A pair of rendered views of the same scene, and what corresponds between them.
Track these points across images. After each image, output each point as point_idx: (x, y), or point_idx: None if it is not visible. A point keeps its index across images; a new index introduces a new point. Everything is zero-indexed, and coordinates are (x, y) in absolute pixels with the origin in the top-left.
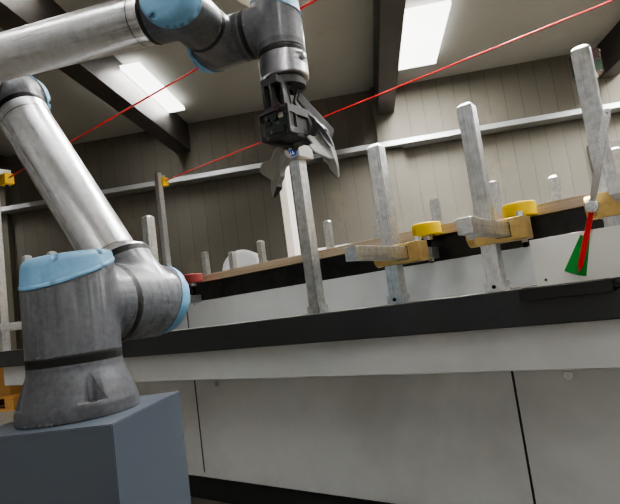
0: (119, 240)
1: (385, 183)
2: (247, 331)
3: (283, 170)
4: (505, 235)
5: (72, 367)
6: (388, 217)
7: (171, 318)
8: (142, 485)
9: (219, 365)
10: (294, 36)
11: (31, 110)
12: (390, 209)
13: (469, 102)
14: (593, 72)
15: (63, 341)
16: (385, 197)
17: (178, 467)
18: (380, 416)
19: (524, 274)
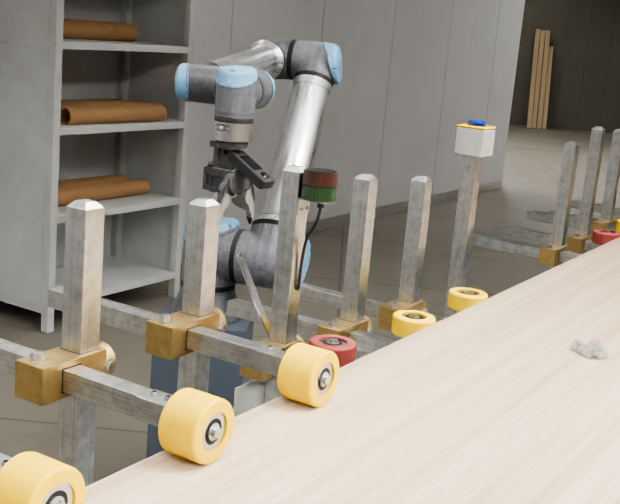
0: (268, 213)
1: (408, 227)
2: None
3: (247, 205)
4: (309, 336)
5: (182, 287)
6: (402, 267)
7: (268, 282)
8: (177, 364)
9: None
10: (218, 111)
11: (295, 89)
12: (407, 259)
13: (356, 176)
14: (280, 204)
15: (182, 272)
16: (404, 244)
17: (227, 375)
18: None
19: None
